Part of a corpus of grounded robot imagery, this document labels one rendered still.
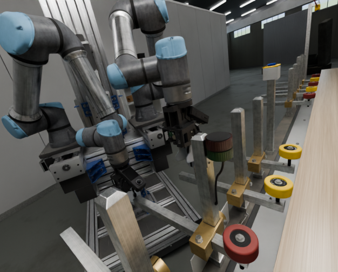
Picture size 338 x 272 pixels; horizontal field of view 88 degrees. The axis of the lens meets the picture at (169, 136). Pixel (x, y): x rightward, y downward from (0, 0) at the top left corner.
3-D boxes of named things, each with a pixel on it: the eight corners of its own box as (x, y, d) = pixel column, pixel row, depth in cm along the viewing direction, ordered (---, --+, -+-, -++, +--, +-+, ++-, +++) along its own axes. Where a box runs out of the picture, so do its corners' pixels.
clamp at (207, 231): (190, 252, 49) (188, 239, 47) (212, 218, 58) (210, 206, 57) (208, 263, 46) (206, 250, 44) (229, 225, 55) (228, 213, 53)
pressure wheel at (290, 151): (287, 177, 73) (289, 153, 69) (274, 167, 80) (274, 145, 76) (304, 172, 73) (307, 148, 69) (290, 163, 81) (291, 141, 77)
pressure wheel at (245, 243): (221, 272, 45) (216, 241, 41) (232, 246, 51) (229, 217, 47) (253, 292, 40) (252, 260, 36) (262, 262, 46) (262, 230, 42)
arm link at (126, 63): (101, -5, 72) (102, 70, 46) (127, -9, 72) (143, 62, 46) (111, 25, 81) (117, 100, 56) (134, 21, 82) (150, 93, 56)
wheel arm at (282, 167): (204, 158, 103) (203, 151, 102) (207, 155, 105) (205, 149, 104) (293, 175, 75) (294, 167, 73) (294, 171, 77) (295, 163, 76)
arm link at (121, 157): (130, 147, 65) (111, 157, 59) (133, 157, 66) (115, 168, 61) (118, 144, 69) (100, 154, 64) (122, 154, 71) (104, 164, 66)
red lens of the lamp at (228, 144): (201, 149, 40) (200, 140, 39) (213, 138, 44) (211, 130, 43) (226, 153, 36) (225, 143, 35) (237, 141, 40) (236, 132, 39)
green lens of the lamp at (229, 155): (202, 158, 40) (201, 150, 40) (214, 147, 45) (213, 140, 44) (227, 163, 37) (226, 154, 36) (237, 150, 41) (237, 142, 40)
